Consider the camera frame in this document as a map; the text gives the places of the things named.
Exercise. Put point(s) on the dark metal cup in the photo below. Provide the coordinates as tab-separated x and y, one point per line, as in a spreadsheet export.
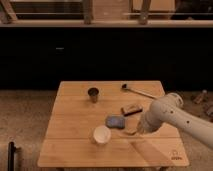
93	94

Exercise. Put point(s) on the brown block sponge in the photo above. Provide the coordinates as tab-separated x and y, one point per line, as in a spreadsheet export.
131	109

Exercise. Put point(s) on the white paper cup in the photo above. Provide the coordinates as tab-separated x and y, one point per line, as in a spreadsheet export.
101	135

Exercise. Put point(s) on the black bar object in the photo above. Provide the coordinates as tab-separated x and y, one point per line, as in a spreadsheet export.
11	153

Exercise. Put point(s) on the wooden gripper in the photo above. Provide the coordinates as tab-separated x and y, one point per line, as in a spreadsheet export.
131	131

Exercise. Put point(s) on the wooden table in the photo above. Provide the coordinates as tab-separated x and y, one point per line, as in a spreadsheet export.
68	142

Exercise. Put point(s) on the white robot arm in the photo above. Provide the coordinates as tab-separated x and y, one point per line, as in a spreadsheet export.
169	109

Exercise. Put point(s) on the wooden railing frame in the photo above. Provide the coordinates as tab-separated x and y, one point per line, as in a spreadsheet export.
106	13

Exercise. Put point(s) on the blue sponge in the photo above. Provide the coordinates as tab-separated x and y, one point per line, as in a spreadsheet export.
115	122

